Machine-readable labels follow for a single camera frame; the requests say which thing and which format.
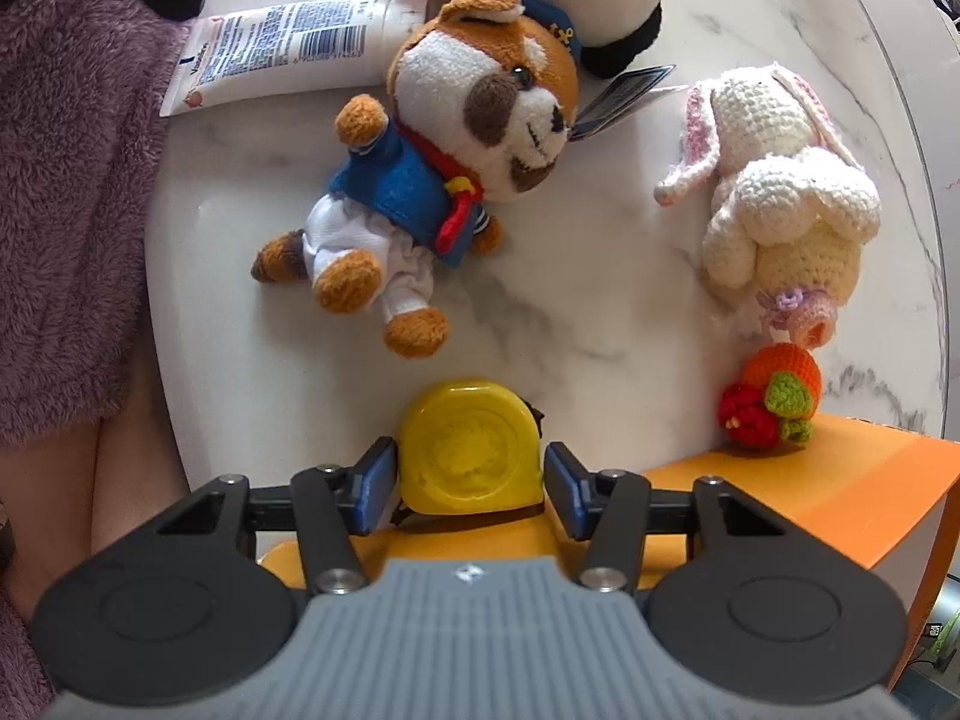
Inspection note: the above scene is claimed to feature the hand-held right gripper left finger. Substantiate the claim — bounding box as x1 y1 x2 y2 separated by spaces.
161 436 398 595

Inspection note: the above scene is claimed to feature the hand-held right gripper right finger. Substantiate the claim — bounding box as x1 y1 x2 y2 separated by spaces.
544 441 788 592

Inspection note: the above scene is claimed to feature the yellow tape measure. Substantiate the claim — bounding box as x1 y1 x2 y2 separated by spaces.
390 379 548 533

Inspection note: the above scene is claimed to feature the white lotion tube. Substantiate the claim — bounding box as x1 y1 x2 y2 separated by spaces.
159 0 432 119

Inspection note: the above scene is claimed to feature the orange crochet carrot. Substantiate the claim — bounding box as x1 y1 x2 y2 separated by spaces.
718 343 822 452

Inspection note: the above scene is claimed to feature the orange cardboard box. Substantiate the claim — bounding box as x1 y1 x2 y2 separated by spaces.
259 411 960 691

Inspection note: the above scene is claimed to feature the brown dog plush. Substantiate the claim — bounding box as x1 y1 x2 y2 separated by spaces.
251 0 582 359

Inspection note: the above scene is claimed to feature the white crochet bunny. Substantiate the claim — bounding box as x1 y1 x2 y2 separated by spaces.
654 65 882 350

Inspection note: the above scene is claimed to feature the person's leg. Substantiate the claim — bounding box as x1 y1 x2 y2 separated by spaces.
82 330 194 567

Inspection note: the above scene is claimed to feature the purple fuzzy clothing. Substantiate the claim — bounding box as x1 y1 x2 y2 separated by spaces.
0 0 207 720

